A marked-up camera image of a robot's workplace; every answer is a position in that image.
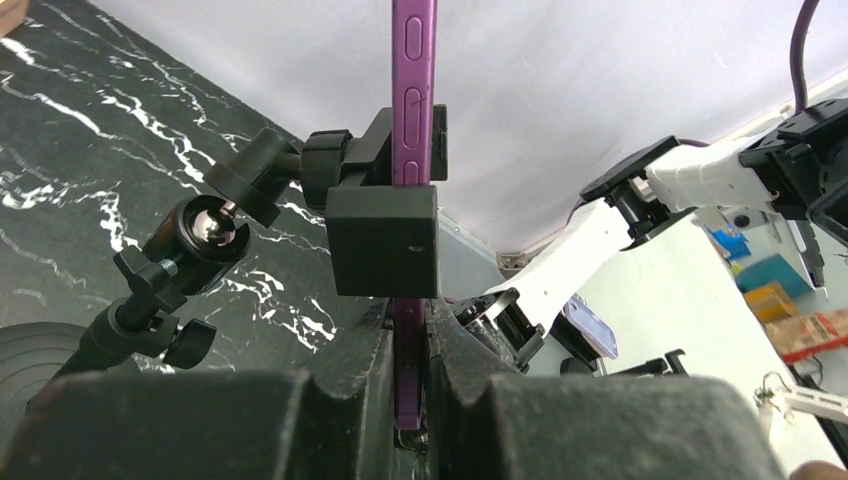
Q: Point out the light blue smartphone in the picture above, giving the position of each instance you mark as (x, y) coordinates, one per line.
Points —
(595, 331)

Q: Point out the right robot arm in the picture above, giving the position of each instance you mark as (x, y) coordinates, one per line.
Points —
(797, 171)

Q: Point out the purple smartphone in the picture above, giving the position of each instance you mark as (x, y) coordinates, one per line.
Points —
(413, 60)

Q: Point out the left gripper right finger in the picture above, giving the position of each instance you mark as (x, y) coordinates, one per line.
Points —
(488, 421)

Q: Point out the black phone stand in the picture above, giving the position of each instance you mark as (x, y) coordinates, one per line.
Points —
(378, 194)

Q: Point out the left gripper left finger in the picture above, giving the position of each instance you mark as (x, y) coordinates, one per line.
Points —
(329, 419)

